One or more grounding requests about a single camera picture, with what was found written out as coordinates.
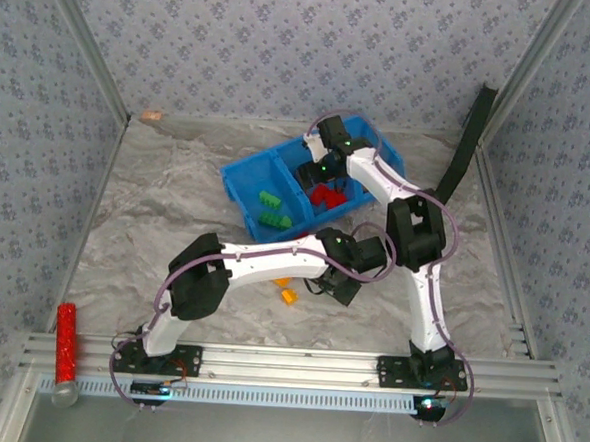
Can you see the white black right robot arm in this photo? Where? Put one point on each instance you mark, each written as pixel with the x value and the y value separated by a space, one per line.
pixel 378 178

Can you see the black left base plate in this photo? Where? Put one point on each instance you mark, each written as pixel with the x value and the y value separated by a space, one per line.
pixel 191 362

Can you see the large red lego brick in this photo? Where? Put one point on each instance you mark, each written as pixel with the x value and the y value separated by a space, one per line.
pixel 335 199

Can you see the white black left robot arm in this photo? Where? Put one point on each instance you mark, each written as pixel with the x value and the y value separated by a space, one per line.
pixel 272 265

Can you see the red glitter tube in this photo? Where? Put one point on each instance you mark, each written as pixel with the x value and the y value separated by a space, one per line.
pixel 67 347

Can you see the left controller board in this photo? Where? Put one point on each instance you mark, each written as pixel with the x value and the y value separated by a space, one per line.
pixel 149 387

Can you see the aluminium frame post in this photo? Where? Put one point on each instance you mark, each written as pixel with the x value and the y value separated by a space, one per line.
pixel 529 70
pixel 89 43

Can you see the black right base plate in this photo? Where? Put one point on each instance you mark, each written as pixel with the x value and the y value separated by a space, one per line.
pixel 391 372

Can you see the blue three-compartment bin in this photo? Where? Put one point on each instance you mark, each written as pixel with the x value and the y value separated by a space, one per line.
pixel 247 178

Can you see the right controller board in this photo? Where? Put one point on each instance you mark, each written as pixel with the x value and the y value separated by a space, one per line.
pixel 429 407

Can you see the aluminium back rail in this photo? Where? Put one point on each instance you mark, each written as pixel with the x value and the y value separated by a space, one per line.
pixel 206 119

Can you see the controller board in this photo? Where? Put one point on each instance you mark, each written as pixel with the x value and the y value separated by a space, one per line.
pixel 149 387
pixel 429 407

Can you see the small tan wooden block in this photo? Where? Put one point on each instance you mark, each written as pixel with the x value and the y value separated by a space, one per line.
pixel 151 116

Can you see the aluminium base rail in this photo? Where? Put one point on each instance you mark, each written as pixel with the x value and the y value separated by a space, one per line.
pixel 291 363

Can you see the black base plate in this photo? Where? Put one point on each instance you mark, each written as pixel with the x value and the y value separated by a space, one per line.
pixel 191 362
pixel 391 372

